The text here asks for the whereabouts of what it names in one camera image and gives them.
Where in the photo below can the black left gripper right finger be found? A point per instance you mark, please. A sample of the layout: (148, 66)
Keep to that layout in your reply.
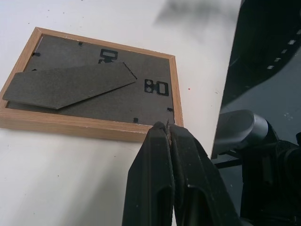
(200, 188)

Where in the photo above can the wooden picture frame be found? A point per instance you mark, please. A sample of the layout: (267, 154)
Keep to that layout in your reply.
(131, 99)

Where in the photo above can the dark grey cardboard easel stand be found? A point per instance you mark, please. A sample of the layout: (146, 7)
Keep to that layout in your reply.
(65, 87)

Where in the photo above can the silver robot body part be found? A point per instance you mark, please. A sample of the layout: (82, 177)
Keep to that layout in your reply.
(244, 126)

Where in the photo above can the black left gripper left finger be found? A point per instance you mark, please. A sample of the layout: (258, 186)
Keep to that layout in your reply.
(150, 179)

